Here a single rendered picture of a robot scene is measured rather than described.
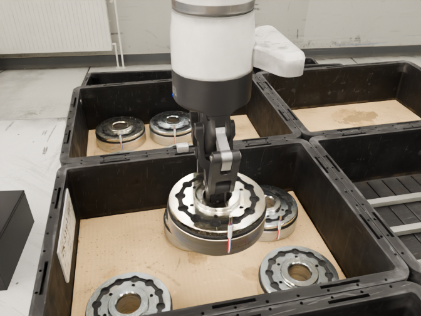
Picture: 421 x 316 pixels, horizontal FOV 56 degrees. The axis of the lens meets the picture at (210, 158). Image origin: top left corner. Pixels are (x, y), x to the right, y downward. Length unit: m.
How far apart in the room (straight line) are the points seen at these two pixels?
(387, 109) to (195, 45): 0.79
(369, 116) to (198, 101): 0.71
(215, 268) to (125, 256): 0.13
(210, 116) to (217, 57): 0.05
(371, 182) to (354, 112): 0.28
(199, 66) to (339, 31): 3.61
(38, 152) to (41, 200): 0.21
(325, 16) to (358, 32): 0.37
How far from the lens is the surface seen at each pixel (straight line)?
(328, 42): 3.91
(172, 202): 0.41
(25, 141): 1.21
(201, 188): 0.42
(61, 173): 0.62
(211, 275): 0.57
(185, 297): 0.55
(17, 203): 0.83
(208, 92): 0.34
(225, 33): 0.33
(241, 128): 0.90
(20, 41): 3.72
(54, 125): 1.26
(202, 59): 0.33
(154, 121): 0.87
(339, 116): 0.99
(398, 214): 0.73
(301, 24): 3.78
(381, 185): 0.79
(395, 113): 1.06
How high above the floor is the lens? 1.27
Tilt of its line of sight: 34 degrees down
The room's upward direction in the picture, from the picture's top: straight up
